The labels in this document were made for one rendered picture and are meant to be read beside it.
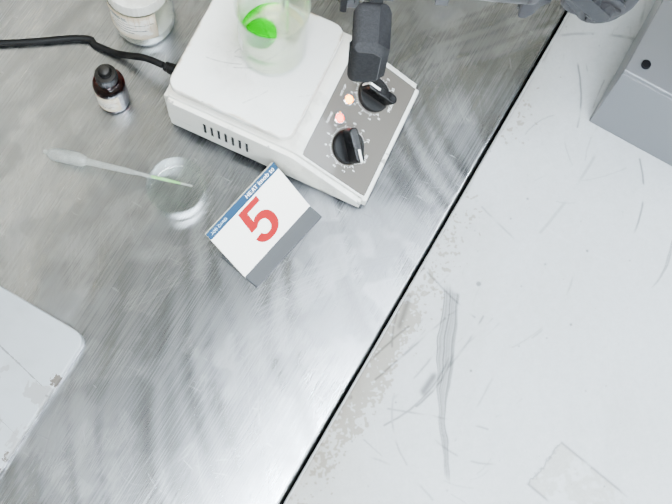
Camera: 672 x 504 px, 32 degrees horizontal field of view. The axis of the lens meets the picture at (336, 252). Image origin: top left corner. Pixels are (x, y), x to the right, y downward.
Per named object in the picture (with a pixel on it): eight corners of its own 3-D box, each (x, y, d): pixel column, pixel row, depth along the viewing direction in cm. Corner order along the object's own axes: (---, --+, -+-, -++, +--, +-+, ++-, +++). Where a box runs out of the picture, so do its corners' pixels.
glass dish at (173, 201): (192, 155, 108) (190, 147, 106) (217, 205, 107) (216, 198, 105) (138, 180, 107) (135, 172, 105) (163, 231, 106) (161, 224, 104)
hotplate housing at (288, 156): (418, 96, 111) (428, 61, 103) (361, 214, 107) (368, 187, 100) (209, 3, 112) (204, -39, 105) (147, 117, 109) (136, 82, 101)
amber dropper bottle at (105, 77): (111, 79, 110) (100, 46, 103) (136, 96, 109) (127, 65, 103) (91, 103, 109) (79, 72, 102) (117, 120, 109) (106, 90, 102)
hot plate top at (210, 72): (347, 32, 104) (347, 27, 103) (289, 145, 100) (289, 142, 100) (226, -22, 104) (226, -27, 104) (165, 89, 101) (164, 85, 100)
